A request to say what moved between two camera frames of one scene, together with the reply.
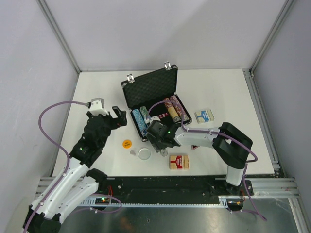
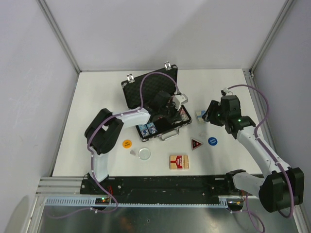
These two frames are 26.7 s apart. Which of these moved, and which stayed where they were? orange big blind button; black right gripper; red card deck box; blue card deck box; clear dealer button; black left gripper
Moved: black left gripper; black right gripper
Stayed: blue card deck box; clear dealer button; orange big blind button; red card deck box
